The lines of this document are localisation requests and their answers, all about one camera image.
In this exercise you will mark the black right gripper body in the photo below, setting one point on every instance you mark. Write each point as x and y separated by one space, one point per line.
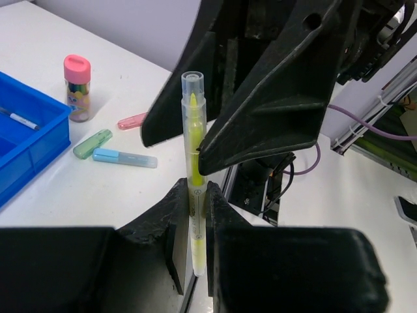
374 30

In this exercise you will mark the blue compartment tray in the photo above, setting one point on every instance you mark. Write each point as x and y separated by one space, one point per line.
26 152

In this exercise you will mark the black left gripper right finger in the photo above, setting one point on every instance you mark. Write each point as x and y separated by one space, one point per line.
288 269

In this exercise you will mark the pink highlighter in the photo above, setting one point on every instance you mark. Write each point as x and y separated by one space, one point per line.
132 122

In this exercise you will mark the light blue highlighter right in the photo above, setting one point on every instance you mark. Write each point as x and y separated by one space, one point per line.
117 157

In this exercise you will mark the dark blue pen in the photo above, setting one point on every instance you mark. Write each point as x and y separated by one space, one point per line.
20 119

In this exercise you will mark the yellow pen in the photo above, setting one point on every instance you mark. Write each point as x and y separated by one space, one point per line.
194 122

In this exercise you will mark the pink capped glue stick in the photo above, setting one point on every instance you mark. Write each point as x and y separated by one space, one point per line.
77 75

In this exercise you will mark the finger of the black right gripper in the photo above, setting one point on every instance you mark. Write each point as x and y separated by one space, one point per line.
280 105
200 70

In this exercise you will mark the green highlighter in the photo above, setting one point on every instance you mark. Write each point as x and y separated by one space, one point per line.
86 148

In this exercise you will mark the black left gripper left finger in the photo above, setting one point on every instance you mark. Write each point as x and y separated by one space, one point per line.
140 267

